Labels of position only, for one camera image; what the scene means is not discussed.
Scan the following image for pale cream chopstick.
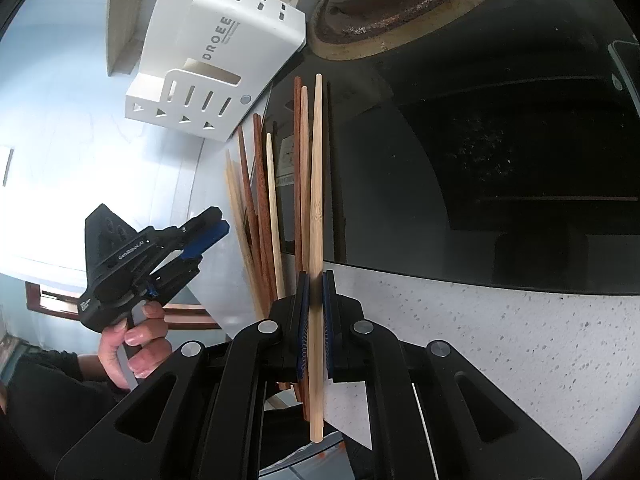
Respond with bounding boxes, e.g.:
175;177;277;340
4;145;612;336
266;132;285;299

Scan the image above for person's left hand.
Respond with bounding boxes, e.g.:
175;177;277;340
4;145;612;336
98;301;172;390

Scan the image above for wooden wall shelf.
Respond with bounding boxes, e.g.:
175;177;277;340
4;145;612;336
105;0;156;77

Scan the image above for person's dark clothing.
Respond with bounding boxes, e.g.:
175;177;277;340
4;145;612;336
1;349;127;479

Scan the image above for black glass gas stove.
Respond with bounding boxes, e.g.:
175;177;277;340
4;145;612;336
267;0;639;295

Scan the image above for light bamboo chopstick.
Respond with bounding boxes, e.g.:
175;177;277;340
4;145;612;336
308;74;326;443
224;148;266;321

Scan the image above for white utensil holder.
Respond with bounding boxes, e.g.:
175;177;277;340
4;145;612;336
125;0;306;142

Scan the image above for reddish brown wooden chopstick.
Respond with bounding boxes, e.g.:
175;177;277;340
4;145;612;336
293;76;303;274

